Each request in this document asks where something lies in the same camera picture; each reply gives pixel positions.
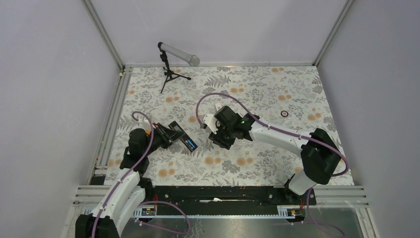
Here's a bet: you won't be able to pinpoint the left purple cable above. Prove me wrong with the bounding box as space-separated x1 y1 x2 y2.
91 111 155 238

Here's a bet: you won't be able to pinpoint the floral table mat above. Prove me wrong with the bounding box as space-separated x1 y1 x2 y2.
105 66 341 186

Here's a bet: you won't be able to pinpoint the grey slotted cable duct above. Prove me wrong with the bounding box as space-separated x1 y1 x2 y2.
132 205 306 222

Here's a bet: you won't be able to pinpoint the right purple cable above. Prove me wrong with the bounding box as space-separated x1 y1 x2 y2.
195 92 350 178

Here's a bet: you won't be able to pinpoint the black remote control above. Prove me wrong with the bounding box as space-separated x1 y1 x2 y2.
169 121 198 152

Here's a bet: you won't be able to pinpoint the black tripod microphone stand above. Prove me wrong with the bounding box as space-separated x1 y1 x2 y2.
160 50 192 94

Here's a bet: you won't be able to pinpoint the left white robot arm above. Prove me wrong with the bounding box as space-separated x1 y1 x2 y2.
75 121 189 238

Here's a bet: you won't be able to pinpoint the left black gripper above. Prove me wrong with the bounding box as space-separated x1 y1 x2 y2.
142 122 184 156

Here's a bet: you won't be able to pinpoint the aluminium frame post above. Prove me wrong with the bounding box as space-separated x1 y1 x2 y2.
81 0 125 72

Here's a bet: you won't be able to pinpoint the grey microphone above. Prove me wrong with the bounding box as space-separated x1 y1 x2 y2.
157 42 200 66

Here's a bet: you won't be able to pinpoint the purple cable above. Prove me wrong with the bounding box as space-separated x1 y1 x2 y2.
195 92 350 178
91 111 155 238

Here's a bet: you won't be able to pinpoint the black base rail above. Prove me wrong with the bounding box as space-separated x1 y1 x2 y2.
145 185 317 206

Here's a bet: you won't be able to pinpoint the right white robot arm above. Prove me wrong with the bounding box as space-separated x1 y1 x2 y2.
202 106 342 204

